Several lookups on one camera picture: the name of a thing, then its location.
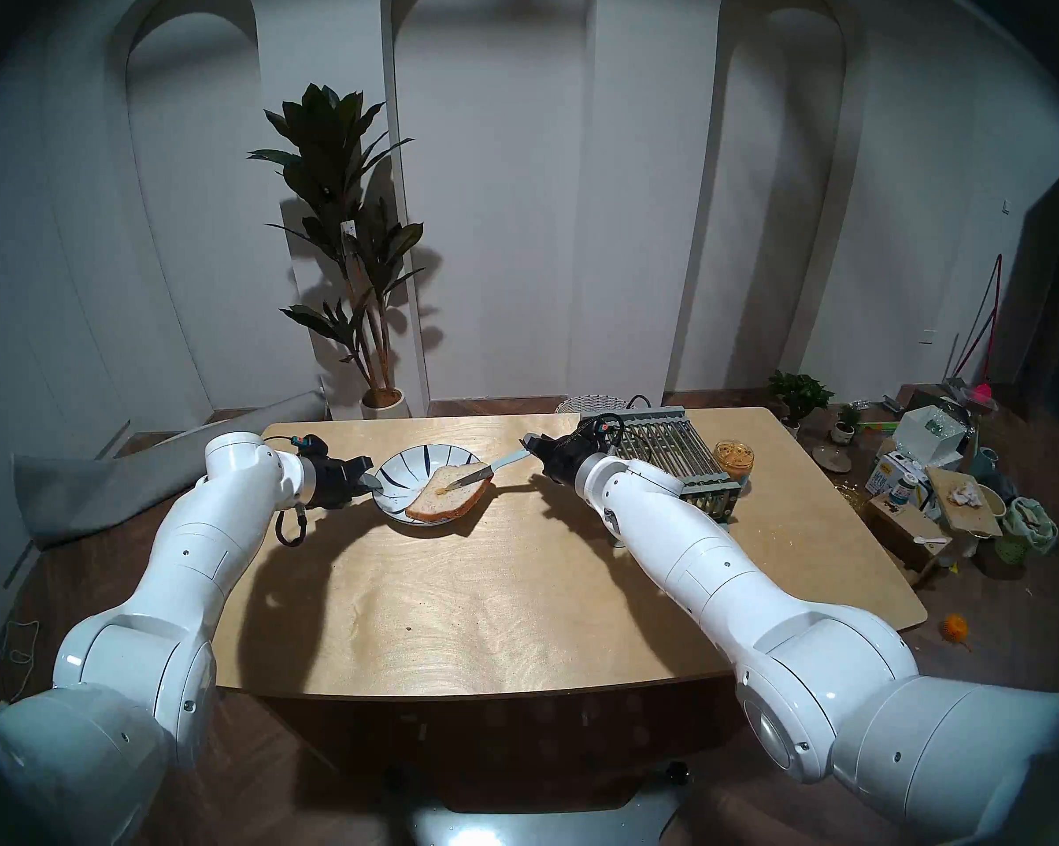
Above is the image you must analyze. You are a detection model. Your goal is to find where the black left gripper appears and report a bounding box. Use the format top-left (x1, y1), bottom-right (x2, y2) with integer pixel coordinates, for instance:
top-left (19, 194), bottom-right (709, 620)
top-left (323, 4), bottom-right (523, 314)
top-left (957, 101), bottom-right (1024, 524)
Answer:
top-left (300, 453), bottom-right (383, 510)

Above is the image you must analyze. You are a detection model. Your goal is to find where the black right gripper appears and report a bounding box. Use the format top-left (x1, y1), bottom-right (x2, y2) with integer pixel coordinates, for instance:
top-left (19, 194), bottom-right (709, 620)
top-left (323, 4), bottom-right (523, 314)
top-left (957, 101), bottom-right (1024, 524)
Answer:
top-left (519, 416), bottom-right (624, 489)

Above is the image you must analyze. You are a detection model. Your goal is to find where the knife with pale blue handle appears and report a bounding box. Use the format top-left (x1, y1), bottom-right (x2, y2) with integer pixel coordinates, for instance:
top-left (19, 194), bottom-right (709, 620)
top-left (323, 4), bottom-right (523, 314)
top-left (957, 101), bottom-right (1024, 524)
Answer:
top-left (446, 448), bottom-right (536, 491)

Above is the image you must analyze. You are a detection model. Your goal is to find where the white plate with dark stripes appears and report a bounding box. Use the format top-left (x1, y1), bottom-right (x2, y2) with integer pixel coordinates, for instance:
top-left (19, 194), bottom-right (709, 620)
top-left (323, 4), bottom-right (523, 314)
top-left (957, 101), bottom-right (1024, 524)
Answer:
top-left (371, 444), bottom-right (483, 527)

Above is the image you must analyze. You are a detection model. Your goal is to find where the metal robot base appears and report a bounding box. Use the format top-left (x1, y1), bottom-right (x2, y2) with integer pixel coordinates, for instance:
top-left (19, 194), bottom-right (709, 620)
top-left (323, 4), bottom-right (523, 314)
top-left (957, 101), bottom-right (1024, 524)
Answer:
top-left (406, 761), bottom-right (694, 846)

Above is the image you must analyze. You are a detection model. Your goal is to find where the slice of bread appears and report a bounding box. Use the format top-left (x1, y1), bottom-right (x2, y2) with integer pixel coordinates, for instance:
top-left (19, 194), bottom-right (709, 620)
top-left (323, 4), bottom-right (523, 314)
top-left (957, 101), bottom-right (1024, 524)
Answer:
top-left (404, 464), bottom-right (493, 524)

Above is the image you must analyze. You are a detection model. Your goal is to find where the glass jar of peanut butter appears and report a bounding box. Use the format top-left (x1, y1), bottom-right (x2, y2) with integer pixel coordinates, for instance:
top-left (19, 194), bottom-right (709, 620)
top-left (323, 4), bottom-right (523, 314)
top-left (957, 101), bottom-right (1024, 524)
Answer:
top-left (713, 441), bottom-right (756, 485)

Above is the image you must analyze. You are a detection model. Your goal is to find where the grey slatted cutlery rack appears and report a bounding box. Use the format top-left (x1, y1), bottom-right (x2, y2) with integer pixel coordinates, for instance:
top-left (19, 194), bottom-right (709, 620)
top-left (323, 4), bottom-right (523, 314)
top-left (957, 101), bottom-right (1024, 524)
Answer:
top-left (613, 406), bottom-right (744, 524)

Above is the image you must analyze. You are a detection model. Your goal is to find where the bushy small potted plant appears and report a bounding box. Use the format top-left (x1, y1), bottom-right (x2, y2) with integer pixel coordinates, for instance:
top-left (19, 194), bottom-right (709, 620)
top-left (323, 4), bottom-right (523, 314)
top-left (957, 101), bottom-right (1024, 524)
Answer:
top-left (766, 370), bottom-right (835, 438)

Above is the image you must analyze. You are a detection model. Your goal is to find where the rolled grey mat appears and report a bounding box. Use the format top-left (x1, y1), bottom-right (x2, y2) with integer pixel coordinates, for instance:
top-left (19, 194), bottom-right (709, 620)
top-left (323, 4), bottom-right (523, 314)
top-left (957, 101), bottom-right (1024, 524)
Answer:
top-left (11, 390), bottom-right (330, 551)

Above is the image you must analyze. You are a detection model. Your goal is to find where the tall potted plant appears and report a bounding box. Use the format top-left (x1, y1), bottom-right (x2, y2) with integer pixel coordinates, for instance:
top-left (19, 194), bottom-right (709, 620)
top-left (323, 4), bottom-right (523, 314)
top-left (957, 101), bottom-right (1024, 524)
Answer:
top-left (248, 84), bottom-right (443, 420)

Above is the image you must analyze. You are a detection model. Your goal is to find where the white printed carton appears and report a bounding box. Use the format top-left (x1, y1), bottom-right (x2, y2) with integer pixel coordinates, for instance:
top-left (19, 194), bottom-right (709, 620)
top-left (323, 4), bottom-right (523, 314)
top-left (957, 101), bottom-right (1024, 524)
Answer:
top-left (866, 452), bottom-right (922, 501)

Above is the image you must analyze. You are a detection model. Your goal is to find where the brown cardboard box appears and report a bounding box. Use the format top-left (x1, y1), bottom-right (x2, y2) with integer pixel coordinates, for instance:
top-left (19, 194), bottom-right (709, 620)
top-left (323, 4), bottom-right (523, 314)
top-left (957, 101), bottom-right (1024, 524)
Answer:
top-left (863, 492), bottom-right (953, 587)

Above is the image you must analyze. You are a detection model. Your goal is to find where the white box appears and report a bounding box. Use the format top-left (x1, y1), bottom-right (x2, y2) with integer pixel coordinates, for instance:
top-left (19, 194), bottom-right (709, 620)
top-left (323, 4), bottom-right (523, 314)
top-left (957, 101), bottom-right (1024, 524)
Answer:
top-left (892, 405), bottom-right (969, 471)

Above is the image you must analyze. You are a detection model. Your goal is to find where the wooden cutting board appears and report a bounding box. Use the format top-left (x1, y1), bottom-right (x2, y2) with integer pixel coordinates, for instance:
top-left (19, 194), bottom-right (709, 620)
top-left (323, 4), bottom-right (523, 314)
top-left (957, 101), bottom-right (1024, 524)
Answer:
top-left (926, 467), bottom-right (1004, 538)

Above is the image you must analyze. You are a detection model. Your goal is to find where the red broom with pink head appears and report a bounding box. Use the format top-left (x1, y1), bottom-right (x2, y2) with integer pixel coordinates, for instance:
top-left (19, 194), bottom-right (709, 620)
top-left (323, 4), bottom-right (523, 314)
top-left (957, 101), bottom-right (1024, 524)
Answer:
top-left (946, 254), bottom-right (1004, 406)

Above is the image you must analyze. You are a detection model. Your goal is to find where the dark leaning panel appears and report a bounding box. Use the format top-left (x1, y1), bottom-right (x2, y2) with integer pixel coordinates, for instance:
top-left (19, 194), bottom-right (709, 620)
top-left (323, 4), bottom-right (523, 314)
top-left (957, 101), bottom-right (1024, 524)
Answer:
top-left (992, 152), bottom-right (1059, 413)

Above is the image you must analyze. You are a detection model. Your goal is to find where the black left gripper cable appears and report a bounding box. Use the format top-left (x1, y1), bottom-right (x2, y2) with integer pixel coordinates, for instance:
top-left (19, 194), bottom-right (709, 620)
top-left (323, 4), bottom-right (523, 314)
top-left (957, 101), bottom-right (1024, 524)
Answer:
top-left (265, 434), bottom-right (330, 548)

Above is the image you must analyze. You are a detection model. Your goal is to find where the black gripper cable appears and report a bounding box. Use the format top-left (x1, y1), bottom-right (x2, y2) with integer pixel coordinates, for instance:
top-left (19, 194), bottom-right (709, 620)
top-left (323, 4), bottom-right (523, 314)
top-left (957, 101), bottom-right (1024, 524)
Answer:
top-left (265, 434), bottom-right (330, 548)
top-left (578, 412), bottom-right (628, 458)

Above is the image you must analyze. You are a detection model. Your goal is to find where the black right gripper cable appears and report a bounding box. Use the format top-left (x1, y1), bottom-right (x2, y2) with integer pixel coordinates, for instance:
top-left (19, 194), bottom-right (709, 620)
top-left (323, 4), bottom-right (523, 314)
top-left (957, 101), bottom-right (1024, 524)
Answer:
top-left (578, 412), bottom-right (628, 458)

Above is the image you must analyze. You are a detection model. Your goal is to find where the white floor cable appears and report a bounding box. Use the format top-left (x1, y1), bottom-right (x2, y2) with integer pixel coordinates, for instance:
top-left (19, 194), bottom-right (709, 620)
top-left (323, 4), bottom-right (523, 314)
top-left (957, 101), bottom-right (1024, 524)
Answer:
top-left (0, 619), bottom-right (42, 691)

